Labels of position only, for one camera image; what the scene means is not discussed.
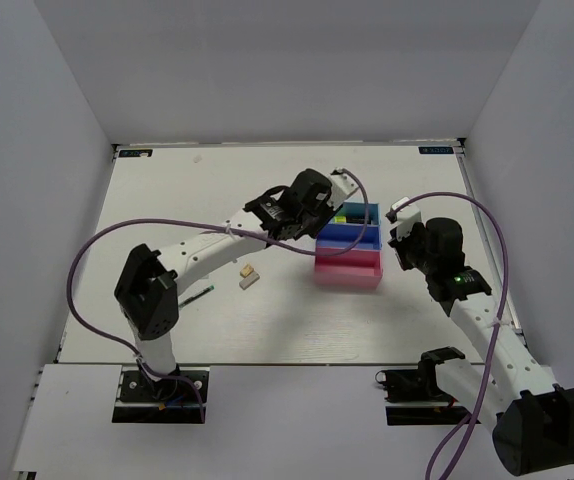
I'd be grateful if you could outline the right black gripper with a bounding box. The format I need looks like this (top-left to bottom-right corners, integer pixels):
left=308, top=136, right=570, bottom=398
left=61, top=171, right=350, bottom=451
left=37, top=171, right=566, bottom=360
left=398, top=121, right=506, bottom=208
left=389, top=221, right=437, bottom=274

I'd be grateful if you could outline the white eraser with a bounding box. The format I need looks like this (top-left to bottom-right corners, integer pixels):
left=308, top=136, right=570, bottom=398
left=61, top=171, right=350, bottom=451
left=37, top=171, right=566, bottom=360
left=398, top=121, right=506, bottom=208
left=239, top=272, right=260, bottom=290

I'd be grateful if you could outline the green pen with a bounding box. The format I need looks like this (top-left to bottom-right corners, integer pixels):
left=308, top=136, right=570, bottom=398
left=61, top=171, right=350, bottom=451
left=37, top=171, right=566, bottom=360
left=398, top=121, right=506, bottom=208
left=178, top=285, right=214, bottom=309

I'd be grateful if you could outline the purple highlighter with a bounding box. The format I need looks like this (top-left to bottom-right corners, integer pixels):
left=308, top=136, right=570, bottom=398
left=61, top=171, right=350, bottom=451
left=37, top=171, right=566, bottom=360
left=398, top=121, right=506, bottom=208
left=346, top=215, right=371, bottom=224

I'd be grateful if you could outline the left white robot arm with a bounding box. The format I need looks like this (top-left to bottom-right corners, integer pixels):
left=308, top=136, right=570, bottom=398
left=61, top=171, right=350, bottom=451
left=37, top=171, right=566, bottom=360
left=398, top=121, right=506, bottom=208
left=114, top=169, right=356, bottom=399

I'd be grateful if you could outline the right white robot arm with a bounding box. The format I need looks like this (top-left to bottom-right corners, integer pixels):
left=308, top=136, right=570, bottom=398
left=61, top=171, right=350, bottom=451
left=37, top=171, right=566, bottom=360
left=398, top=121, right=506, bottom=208
left=389, top=214, right=574, bottom=476

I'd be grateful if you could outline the dark blue container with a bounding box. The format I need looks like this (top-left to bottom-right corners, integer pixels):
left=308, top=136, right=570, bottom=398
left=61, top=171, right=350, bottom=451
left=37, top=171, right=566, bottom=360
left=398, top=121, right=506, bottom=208
left=316, top=223, right=382, bottom=251

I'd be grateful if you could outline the pink container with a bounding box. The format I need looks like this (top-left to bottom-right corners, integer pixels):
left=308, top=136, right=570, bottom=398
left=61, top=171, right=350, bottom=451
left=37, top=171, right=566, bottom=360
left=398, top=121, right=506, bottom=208
left=313, top=247, right=383, bottom=289

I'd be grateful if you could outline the right corner label sticker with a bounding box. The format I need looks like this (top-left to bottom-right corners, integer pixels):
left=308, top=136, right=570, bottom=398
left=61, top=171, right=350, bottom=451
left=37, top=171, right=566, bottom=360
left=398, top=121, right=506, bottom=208
left=418, top=146, right=454, bottom=155

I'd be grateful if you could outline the corner label sticker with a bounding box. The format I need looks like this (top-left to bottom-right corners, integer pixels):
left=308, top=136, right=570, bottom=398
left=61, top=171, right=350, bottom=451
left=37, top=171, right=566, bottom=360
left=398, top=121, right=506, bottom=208
left=118, top=149, right=153, bottom=158
left=418, top=146, right=454, bottom=155

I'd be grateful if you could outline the left corner label sticker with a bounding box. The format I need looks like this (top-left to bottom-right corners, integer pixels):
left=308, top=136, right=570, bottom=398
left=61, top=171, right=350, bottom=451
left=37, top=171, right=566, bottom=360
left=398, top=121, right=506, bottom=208
left=118, top=149, right=153, bottom=158

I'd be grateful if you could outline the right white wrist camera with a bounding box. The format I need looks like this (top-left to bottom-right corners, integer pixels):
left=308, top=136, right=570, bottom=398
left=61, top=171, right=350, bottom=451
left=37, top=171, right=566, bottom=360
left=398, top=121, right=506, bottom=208
left=386, top=197, right=422, bottom=241

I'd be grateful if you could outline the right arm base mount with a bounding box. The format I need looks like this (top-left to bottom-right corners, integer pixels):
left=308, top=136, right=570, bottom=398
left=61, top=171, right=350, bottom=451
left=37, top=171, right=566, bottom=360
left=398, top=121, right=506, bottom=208
left=374, top=369, right=468, bottom=426

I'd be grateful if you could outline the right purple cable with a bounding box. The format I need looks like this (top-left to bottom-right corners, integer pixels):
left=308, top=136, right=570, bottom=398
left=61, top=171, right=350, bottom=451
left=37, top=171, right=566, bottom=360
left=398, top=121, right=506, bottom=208
left=389, top=193, right=510, bottom=480

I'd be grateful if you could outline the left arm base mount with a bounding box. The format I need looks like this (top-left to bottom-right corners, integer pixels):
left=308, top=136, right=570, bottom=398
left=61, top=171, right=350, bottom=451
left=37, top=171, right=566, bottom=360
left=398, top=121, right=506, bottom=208
left=111, top=369, right=209, bottom=425

